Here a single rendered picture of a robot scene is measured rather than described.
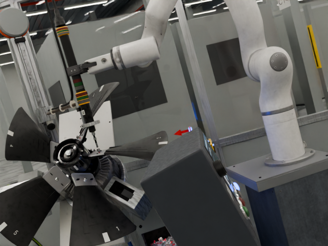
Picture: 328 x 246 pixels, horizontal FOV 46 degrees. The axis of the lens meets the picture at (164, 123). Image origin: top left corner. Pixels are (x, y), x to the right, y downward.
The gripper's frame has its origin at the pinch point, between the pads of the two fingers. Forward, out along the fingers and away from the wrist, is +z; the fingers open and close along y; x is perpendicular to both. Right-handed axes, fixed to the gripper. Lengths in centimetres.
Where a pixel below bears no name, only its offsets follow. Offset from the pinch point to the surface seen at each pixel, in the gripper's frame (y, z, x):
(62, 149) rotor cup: -3.9, 11.4, -26.1
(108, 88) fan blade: 14.9, -7.0, -8.8
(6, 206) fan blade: -12, 34, -40
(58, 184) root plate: -3.9, 17.0, -38.3
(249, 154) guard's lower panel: 70, -59, -62
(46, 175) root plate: -5.5, 19.6, -33.9
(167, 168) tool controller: -83, -34, -26
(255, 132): 70, -65, -51
